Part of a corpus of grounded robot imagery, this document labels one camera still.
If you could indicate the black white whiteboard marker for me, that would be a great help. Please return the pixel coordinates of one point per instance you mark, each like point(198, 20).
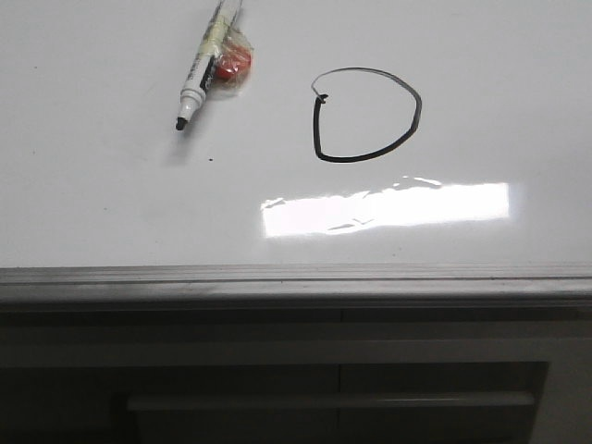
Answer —
point(202, 72)

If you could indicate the grey cabinet drawer handle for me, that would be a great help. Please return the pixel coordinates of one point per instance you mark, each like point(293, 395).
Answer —
point(149, 403)

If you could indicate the white whiteboard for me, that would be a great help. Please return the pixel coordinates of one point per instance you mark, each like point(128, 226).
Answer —
point(380, 153)

